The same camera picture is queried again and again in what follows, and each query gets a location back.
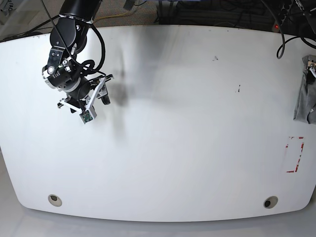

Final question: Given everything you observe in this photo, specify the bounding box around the right table grommet hole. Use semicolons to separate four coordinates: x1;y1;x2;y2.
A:
263;196;278;209

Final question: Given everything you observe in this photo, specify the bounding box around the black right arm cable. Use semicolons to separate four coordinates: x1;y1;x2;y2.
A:
81;23;107;75

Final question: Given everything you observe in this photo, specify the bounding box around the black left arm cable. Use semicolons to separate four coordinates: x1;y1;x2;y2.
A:
261;0;316;59

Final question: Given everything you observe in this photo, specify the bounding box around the white power strip red light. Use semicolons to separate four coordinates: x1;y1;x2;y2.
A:
271;4;291;32

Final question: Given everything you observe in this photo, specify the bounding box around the table grommet hole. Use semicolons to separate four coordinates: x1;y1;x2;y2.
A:
48;195;62;207
263;196;278;209

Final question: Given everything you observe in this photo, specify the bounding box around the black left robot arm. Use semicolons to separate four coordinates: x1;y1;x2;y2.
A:
295;0;316;40

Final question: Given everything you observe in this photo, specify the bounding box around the left table grommet hole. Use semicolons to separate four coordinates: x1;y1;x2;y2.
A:
48;195;62;207

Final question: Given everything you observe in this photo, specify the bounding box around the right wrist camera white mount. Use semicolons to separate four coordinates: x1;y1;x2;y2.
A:
57;74;114;124

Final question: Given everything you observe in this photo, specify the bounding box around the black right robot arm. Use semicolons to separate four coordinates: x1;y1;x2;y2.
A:
42;0;113;111

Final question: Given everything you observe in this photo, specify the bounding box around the yellow cable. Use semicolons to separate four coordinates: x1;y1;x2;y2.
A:
93;11;129;23

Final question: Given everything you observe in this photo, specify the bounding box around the grey T-shirt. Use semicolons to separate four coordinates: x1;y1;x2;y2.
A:
293;55;316;125

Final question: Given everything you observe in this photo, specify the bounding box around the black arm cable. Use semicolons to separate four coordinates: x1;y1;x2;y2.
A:
261;0;316;59
81;23;107;75

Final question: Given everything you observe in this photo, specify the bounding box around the red tape rectangle marking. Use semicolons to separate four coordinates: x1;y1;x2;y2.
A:
283;136;305;173

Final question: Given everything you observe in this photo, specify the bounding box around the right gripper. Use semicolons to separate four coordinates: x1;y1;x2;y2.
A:
66;78;111;109

